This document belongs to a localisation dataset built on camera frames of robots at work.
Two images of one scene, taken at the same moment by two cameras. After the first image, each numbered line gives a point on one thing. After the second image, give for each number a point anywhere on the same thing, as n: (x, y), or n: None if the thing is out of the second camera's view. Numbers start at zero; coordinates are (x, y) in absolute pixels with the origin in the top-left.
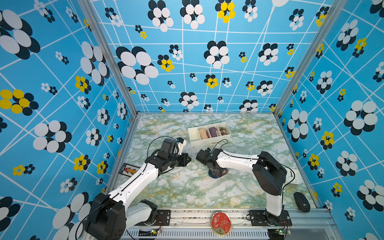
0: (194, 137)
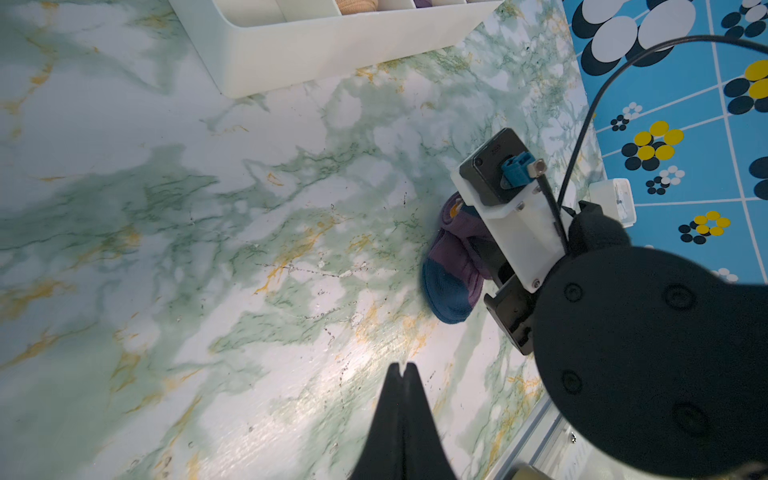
0: (251, 46)
